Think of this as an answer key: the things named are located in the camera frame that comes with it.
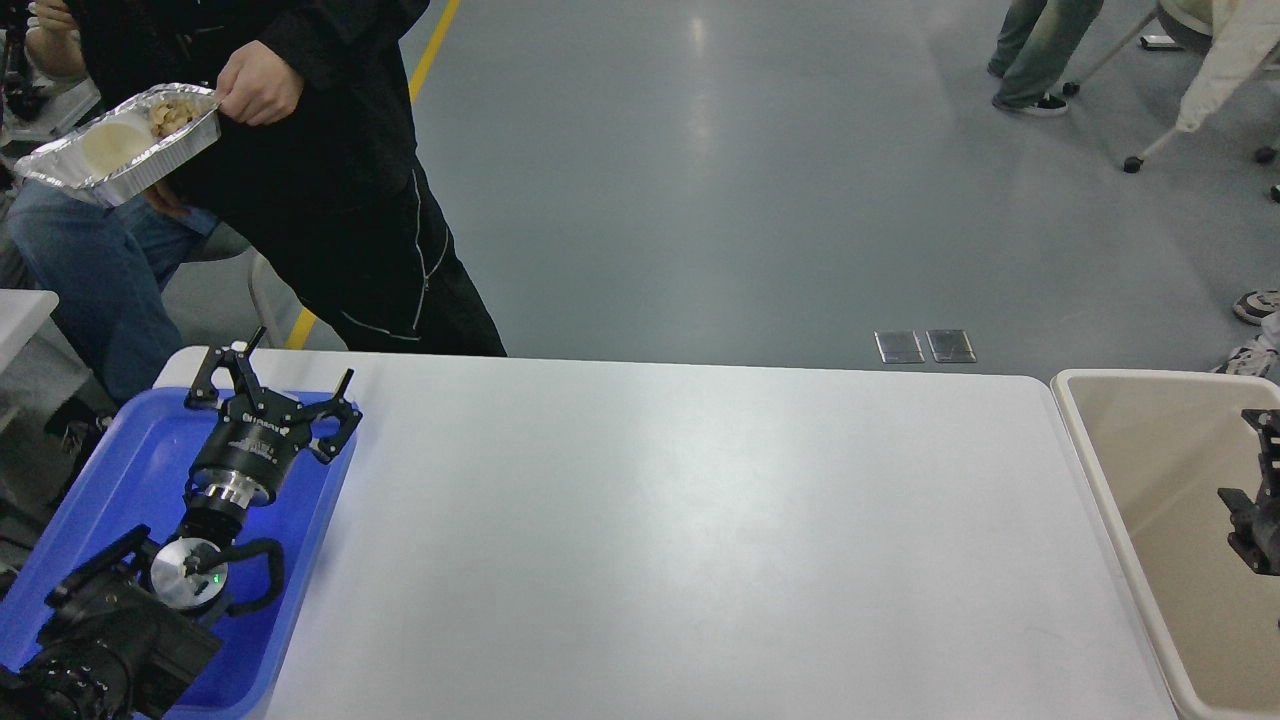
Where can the white side table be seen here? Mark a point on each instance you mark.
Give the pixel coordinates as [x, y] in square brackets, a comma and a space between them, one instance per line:
[22, 314]

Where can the white sneakers at right edge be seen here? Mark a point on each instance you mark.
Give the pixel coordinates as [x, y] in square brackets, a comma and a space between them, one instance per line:
[1258, 356]

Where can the metal floor socket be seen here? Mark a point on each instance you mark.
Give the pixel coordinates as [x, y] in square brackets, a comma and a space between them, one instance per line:
[899, 347]
[951, 346]

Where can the paper cup in foil tray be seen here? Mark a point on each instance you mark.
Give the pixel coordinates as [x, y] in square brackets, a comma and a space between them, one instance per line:
[109, 146]

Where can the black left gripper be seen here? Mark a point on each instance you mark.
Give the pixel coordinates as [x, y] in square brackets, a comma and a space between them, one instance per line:
[248, 441]

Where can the standing person in black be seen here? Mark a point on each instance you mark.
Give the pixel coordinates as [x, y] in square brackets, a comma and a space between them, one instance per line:
[316, 162]

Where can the left metal floor socket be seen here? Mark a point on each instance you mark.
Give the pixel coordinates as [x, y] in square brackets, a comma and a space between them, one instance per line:
[899, 347]

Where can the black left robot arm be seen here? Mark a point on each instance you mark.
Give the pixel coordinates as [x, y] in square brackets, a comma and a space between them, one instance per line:
[168, 581]

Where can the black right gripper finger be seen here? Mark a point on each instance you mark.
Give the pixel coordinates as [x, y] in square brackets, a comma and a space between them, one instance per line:
[1255, 534]
[1265, 423]

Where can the white jacket on chair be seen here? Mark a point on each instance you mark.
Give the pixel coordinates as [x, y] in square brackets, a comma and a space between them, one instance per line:
[1242, 36]

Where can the beige plastic bin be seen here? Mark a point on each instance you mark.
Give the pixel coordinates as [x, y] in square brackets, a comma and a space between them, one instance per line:
[1157, 447]

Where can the right metal floor socket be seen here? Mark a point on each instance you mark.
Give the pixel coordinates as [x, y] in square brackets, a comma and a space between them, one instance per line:
[951, 346]

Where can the person in grey-green trousers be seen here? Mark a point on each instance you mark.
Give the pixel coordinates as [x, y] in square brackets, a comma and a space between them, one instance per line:
[1033, 47]

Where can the grey chair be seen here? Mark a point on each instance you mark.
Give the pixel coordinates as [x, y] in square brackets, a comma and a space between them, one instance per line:
[227, 292]

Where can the seated person in jeans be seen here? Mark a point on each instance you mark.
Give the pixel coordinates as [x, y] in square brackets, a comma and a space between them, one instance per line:
[108, 266]

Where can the aluminium foil food tray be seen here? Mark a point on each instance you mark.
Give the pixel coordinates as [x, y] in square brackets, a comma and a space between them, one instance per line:
[183, 119]

